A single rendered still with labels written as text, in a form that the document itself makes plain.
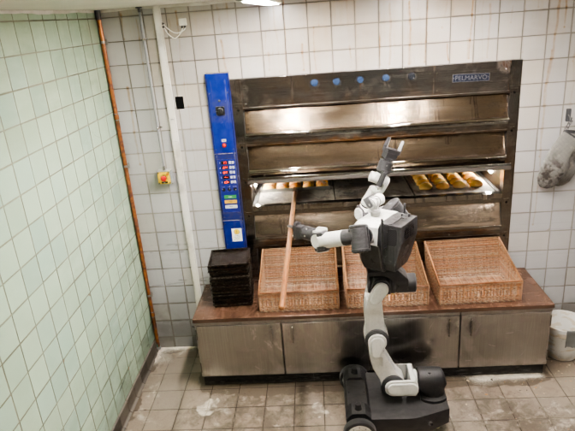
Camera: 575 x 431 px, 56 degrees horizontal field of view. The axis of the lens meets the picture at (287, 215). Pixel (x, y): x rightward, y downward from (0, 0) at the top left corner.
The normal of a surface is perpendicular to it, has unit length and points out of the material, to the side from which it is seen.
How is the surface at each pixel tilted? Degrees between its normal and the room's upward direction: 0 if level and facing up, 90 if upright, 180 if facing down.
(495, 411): 0
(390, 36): 90
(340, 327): 90
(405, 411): 0
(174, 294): 90
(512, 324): 93
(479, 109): 70
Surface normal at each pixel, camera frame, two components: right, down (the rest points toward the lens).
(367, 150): -0.06, 0.01
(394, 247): -0.61, 0.32
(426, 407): -0.07, -0.93
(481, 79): -0.04, 0.36
